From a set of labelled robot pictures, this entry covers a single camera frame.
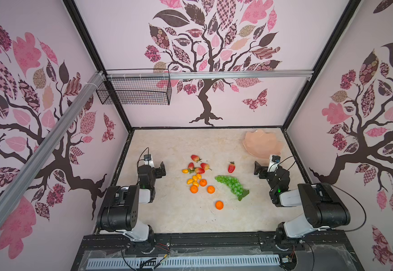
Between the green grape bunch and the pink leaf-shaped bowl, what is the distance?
9.2 inches

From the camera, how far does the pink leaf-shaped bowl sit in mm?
1067

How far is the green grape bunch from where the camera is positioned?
871 millimetres
